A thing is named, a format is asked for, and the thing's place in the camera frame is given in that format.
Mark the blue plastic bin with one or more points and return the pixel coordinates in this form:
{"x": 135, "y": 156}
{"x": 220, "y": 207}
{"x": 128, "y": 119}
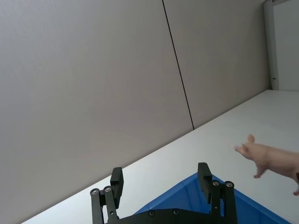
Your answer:
{"x": 184, "y": 198}

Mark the pale grey frame post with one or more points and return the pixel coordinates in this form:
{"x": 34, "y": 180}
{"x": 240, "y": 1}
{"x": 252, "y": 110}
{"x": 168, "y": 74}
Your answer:
{"x": 268, "y": 46}

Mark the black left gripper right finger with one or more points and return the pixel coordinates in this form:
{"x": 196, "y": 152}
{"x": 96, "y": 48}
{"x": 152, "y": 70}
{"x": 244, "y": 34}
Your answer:
{"x": 203, "y": 182}

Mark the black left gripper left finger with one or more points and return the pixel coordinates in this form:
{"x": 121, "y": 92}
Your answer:
{"x": 116, "y": 186}

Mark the pink toy pig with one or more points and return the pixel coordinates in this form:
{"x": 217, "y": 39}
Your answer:
{"x": 268, "y": 156}

